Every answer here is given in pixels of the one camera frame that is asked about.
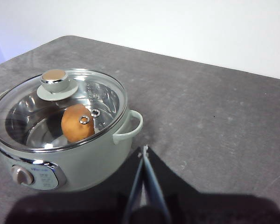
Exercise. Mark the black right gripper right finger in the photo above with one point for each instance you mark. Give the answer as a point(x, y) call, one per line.
point(212, 210)

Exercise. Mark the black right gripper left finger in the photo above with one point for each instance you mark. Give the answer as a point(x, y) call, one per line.
point(79, 207)

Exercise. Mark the brown potato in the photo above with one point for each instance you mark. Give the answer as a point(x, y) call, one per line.
point(74, 127)

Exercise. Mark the glass lid with green knob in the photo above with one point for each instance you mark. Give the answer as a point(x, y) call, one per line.
point(53, 84)

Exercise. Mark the pale green electric pot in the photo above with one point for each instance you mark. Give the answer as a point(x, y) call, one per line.
point(91, 168)

